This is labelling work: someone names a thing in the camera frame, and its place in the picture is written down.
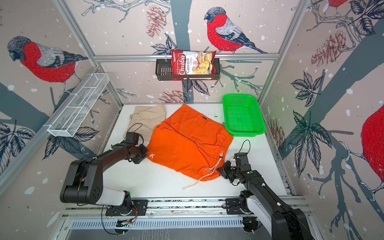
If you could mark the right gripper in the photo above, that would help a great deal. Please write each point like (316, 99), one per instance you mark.
(223, 169)

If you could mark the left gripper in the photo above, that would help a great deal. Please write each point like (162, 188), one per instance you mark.
(138, 160)

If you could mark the beige shorts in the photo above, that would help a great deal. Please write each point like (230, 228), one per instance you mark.
(145, 119)

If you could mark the orange shorts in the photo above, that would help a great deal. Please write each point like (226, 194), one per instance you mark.
(190, 143)

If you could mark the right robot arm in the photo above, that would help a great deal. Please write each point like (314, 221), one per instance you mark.
(280, 220)

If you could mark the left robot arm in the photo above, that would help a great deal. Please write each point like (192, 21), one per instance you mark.
(84, 183)

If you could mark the right controller board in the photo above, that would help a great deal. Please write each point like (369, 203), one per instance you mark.
(251, 224)

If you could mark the controller board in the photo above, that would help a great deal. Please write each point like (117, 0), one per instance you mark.
(123, 226)
(251, 224)

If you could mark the green plastic basket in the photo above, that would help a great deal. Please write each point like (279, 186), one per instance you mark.
(243, 116)

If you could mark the left controller board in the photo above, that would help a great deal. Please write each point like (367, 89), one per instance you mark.
(123, 226)

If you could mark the red cassava chips bag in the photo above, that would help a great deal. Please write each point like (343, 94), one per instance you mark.
(193, 63)

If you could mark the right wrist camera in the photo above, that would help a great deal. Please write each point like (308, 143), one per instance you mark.
(233, 162)

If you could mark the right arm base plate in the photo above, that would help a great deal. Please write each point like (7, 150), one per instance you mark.
(234, 207)

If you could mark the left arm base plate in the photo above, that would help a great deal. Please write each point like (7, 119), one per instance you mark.
(136, 208)

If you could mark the aluminium mounting rail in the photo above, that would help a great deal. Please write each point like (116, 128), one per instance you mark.
(167, 207)

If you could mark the white wire mesh shelf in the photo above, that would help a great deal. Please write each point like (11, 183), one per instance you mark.
(72, 116)

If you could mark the black wall basket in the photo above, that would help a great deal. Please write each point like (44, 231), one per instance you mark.
(164, 72)

